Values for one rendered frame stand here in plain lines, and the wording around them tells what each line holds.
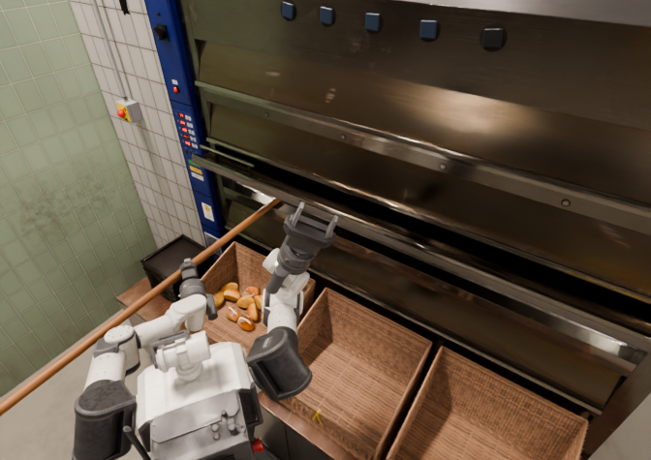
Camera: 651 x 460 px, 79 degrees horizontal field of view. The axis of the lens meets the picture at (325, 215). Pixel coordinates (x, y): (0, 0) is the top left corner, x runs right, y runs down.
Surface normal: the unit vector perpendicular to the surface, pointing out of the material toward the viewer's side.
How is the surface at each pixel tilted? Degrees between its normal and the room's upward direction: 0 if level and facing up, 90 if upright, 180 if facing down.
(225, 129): 70
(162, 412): 0
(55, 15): 90
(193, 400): 0
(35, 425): 0
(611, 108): 90
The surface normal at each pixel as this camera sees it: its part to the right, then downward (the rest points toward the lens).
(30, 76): 0.83, 0.34
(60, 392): 0.00, -0.79
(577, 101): -0.57, 0.50
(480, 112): -0.53, 0.20
